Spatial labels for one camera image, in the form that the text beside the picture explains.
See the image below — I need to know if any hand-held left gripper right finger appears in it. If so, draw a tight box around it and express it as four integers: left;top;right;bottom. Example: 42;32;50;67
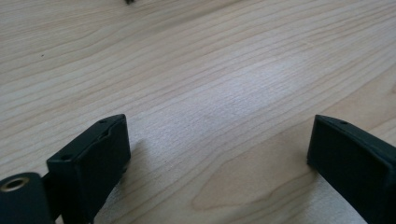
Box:
305;114;396;224

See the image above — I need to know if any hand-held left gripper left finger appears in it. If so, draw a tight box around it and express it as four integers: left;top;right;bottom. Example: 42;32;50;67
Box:
46;113;132;224

